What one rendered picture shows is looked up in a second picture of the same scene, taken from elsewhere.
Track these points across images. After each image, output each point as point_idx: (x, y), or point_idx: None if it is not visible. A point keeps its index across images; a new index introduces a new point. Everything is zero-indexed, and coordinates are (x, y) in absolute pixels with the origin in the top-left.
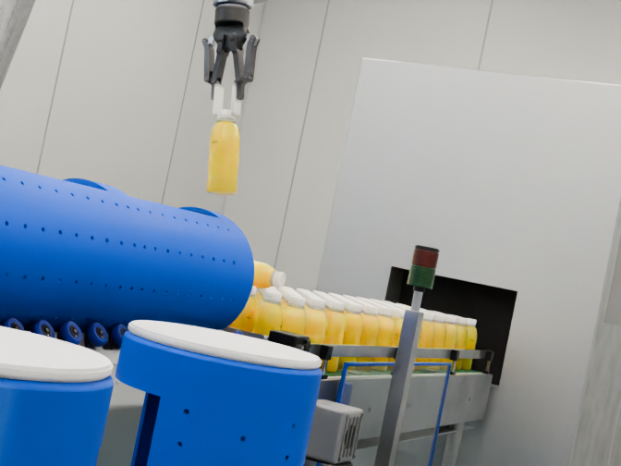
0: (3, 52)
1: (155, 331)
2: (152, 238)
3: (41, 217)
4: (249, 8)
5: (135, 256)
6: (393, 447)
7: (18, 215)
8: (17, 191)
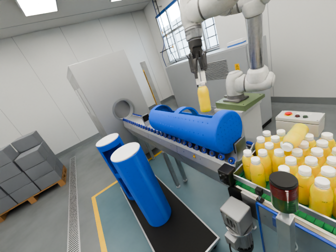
0: (250, 45)
1: (124, 145)
2: (175, 124)
3: (155, 120)
4: (193, 38)
5: (171, 128)
6: None
7: (153, 119)
8: (154, 115)
